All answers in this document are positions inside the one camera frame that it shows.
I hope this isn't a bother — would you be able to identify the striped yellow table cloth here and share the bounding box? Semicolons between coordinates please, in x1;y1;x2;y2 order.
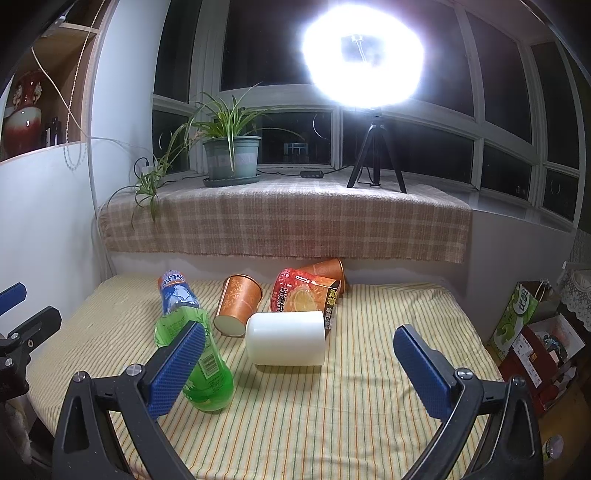
25;271;505;480

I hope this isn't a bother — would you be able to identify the small clear bottle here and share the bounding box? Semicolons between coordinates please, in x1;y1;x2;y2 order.
542;434;565;465

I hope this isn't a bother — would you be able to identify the white cup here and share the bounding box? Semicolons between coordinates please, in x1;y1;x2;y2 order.
245;310;327;368

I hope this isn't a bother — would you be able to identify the red cardboard box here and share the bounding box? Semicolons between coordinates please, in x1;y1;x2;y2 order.
499;314;586;418

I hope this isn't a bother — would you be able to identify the white lace cloth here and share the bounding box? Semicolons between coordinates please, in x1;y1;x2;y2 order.
556;231;591;332

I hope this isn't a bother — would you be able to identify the checked beige cloth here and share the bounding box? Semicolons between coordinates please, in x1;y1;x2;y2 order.
98;172;474;265

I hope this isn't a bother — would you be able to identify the white bead cord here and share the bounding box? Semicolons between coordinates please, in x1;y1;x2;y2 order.
60;0;101;172

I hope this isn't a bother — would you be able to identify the green cardboard box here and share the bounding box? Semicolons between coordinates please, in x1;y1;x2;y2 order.
487;281;560;365

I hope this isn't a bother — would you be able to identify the ring light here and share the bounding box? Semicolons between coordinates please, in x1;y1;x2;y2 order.
300;0;426;110

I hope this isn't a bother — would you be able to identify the wooden shelf unit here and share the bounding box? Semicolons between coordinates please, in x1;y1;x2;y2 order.
0;0;122;162

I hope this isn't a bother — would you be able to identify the red white vase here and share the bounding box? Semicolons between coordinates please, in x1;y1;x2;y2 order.
2;69;44;159

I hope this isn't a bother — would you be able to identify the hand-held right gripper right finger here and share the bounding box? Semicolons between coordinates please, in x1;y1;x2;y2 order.
392;324;542;480

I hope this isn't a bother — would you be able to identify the green plastic bottle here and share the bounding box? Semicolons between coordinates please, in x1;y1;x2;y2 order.
154;308;236;413

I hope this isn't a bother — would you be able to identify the spider plant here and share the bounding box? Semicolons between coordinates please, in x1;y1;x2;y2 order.
110;82;303;229

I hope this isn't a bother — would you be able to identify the orange patterned paper cup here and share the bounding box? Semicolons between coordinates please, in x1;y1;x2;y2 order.
295;257;347;295
213;274;263;339

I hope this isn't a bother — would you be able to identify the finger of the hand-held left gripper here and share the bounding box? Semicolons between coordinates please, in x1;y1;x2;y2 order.
0;282;27;317
0;305;62;357

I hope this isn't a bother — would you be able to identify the blue label plastic bottle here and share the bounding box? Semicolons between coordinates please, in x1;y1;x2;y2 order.
158;270;201;318

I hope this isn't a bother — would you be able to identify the dark pot saucer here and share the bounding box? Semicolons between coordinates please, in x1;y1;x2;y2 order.
202;172;262;188

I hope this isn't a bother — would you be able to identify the black tripod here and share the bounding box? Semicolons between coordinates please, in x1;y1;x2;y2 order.
346;109;408;194

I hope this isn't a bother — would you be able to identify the dark small bottle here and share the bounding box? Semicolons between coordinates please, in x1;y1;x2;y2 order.
41;116;64;149

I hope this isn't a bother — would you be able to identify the red lemon print carton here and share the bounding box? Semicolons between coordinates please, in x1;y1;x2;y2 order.
270;267;341;332

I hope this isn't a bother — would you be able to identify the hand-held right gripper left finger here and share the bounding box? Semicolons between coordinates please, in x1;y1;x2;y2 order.
52;320;207;480

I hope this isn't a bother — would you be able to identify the white window frame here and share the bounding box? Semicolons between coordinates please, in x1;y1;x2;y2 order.
151;0;583;232

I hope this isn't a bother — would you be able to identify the grey green flower pot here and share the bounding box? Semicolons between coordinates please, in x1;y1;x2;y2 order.
202;135;262;180

